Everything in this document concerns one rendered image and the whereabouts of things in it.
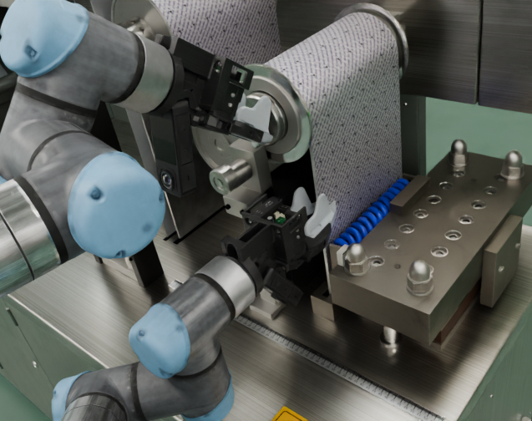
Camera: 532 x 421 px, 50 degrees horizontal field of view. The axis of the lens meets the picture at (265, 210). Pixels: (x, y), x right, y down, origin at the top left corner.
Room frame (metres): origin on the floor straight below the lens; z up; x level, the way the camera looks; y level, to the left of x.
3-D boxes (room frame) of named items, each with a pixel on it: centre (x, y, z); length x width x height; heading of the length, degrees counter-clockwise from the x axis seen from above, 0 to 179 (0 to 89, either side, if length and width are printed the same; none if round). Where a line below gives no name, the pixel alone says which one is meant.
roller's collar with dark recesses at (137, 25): (0.90, 0.16, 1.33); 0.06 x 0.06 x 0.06; 43
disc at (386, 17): (0.91, -0.22, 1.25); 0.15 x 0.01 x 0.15; 43
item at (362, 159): (0.78, -0.16, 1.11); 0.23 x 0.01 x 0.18; 133
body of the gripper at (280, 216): (0.61, 0.01, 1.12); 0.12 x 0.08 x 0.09; 133
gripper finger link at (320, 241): (0.64, -0.05, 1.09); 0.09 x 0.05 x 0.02; 132
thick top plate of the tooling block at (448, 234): (0.71, -0.27, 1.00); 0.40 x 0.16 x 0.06; 133
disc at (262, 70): (0.73, -0.03, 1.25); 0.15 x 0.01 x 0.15; 43
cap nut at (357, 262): (0.63, -0.11, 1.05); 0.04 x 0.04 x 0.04
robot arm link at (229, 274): (0.56, 0.07, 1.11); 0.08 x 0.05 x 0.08; 43
